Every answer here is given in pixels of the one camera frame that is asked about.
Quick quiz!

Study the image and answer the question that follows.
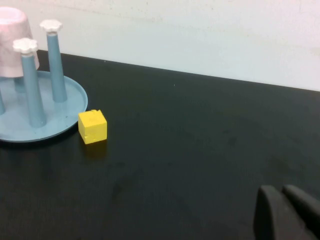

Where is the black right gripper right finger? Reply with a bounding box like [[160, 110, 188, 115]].
[[281, 184, 320, 240]]

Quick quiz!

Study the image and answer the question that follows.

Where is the blue cup stand with pegs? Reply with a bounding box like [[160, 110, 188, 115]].
[[0, 19, 89, 143]]

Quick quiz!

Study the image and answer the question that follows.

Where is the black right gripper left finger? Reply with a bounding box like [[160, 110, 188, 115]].
[[253, 185, 312, 240]]

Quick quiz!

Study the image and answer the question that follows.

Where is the pink cup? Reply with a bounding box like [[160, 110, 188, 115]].
[[0, 6, 41, 79]]

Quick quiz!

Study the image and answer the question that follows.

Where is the yellow cube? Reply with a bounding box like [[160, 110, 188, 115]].
[[77, 109, 109, 145]]

